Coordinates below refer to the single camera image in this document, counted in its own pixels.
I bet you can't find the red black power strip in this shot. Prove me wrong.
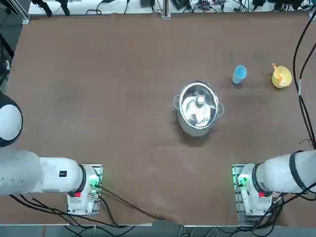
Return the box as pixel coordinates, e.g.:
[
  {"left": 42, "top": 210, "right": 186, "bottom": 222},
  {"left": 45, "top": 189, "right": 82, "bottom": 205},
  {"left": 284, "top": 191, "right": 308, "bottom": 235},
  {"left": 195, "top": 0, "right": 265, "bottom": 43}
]
[{"left": 197, "top": 0, "right": 224, "bottom": 8}]

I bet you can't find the black base cable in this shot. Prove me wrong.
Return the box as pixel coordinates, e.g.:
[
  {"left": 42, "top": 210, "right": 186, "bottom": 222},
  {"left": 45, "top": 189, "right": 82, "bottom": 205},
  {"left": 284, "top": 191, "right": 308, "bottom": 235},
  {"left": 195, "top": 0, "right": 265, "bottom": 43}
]
[{"left": 100, "top": 185, "right": 166, "bottom": 221}]

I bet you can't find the aluminium table post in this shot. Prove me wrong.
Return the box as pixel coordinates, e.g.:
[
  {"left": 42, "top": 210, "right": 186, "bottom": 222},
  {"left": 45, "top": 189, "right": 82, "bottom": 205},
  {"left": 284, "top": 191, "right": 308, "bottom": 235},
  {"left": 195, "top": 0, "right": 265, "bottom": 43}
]
[{"left": 160, "top": 0, "right": 172, "bottom": 20}]

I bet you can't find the yellow plastic bowl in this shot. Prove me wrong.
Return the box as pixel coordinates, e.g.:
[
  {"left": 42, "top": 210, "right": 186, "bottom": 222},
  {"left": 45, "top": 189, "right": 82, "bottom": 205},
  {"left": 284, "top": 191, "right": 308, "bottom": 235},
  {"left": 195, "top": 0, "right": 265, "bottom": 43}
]
[{"left": 271, "top": 65, "right": 293, "bottom": 89}]

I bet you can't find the stainless steel pot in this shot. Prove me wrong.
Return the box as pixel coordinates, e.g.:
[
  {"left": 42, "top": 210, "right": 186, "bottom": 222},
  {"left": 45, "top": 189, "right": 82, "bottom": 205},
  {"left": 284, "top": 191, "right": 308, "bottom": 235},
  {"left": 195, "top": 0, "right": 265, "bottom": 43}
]
[{"left": 173, "top": 79, "right": 225, "bottom": 137}]

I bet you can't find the glass pot lid with knob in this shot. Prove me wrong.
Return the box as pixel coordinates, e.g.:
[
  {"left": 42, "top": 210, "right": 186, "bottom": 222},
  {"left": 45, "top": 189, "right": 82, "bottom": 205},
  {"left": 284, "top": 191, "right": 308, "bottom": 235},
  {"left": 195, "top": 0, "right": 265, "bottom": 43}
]
[{"left": 179, "top": 83, "right": 220, "bottom": 129}]

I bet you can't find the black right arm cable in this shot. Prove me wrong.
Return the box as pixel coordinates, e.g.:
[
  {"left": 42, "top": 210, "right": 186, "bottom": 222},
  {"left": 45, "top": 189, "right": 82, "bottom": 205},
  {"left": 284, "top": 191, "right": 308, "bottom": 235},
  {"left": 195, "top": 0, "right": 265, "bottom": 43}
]
[{"left": 292, "top": 11, "right": 316, "bottom": 150}]

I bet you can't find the black tripod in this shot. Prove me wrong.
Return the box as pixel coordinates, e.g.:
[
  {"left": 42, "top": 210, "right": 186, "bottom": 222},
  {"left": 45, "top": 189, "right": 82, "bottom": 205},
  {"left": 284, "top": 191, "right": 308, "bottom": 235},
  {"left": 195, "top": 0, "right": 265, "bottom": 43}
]
[{"left": 31, "top": 0, "right": 71, "bottom": 17}]

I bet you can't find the blue plastic cup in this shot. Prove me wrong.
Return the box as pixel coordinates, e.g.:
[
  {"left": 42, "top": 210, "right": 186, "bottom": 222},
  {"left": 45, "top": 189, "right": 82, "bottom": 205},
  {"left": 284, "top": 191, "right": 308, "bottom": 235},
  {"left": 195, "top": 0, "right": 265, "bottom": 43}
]
[{"left": 232, "top": 65, "right": 248, "bottom": 85}]

